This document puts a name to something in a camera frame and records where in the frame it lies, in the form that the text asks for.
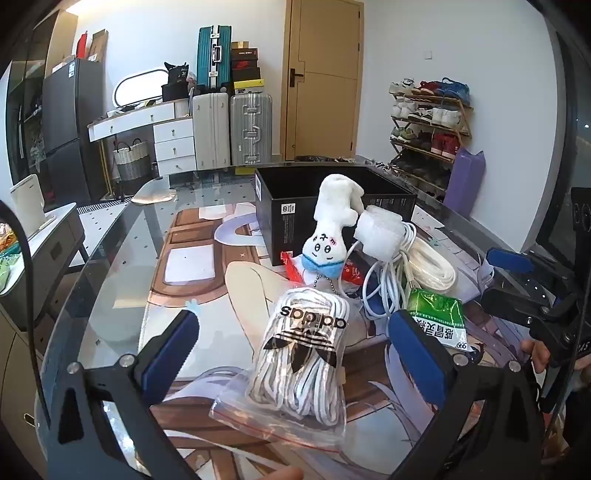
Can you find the white hard suitcase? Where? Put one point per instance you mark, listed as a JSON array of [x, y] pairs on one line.
[[210, 119]]

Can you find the wooden shoe rack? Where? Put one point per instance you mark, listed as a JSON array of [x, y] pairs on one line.
[[430, 125]]

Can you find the silver aluminium suitcase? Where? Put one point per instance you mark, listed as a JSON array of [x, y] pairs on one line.
[[251, 128]]

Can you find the person's left hand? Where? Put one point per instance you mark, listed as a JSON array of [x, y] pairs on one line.
[[285, 473]]

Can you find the white plush toy blue scarf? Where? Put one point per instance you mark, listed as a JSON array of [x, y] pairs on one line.
[[339, 205]]

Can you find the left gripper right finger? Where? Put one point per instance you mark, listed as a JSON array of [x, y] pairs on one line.
[[488, 424]]

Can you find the white dresser desk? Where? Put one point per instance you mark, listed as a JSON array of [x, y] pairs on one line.
[[171, 127]]

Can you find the bagged white adidas shoelaces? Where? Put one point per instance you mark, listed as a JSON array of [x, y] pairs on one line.
[[294, 392]]

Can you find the teal hard suitcase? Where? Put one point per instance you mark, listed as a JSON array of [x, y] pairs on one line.
[[213, 59]]

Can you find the black cat bag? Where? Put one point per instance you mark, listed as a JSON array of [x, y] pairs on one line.
[[176, 87]]

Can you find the stacked shoe boxes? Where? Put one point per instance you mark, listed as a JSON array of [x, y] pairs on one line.
[[245, 71]]

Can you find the person's right hand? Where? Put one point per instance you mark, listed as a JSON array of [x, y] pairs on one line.
[[540, 356]]

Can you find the purple bag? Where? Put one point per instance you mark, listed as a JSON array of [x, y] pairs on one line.
[[465, 181]]

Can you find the white foam block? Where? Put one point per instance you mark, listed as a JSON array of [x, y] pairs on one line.
[[381, 233]]

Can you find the grey side cabinet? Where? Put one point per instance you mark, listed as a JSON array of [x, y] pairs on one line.
[[52, 249]]

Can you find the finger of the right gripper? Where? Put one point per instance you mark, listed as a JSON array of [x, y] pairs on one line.
[[510, 261], [516, 308]]

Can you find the woven laundry basket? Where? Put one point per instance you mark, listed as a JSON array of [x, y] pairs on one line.
[[132, 160]]

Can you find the black cardboard box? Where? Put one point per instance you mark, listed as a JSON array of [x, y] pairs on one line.
[[286, 195]]

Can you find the black refrigerator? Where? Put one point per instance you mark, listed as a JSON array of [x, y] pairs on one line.
[[72, 98]]

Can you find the wooden door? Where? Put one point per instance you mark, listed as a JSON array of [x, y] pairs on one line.
[[322, 78]]

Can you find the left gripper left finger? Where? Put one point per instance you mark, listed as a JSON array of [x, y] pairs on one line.
[[81, 442]]

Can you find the dark wardrobe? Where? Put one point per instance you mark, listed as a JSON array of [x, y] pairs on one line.
[[45, 47]]

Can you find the green white snack packet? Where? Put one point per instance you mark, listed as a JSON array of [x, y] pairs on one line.
[[440, 317]]

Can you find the oval mirror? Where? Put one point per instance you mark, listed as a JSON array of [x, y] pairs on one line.
[[140, 87]]

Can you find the red white balloon packet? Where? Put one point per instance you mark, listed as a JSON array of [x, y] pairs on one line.
[[350, 280]]

